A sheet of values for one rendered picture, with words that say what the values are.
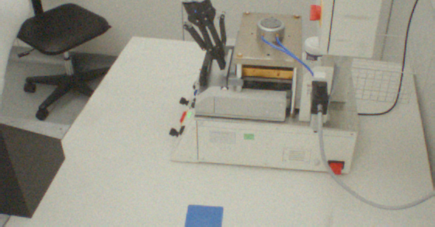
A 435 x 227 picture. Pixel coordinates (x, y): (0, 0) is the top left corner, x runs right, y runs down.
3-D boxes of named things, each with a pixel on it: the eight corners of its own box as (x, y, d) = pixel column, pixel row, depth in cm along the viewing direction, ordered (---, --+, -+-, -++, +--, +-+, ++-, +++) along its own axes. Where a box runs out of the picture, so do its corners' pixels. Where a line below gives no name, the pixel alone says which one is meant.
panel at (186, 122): (188, 99, 179) (210, 59, 168) (171, 156, 155) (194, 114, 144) (183, 96, 179) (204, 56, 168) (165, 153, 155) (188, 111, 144)
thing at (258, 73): (297, 47, 155) (300, 19, 150) (297, 87, 138) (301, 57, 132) (242, 43, 157) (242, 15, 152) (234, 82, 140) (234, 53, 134)
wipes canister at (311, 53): (325, 69, 194) (328, 35, 185) (324, 82, 187) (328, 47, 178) (302, 67, 196) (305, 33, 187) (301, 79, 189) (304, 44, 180)
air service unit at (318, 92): (321, 109, 137) (328, 63, 128) (323, 144, 126) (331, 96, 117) (302, 107, 138) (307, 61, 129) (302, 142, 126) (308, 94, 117)
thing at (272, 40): (319, 43, 157) (324, 5, 149) (323, 101, 132) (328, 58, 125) (242, 37, 160) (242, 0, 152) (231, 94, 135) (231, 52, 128)
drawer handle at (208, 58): (213, 59, 159) (213, 48, 157) (206, 86, 147) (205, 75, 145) (207, 58, 159) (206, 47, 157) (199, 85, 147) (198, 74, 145)
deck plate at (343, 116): (349, 64, 165) (350, 62, 164) (359, 132, 137) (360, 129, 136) (211, 55, 170) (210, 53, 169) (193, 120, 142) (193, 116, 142)
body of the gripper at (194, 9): (210, -13, 141) (221, 15, 145) (182, -5, 143) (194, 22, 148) (206, -2, 135) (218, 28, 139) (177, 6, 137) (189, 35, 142)
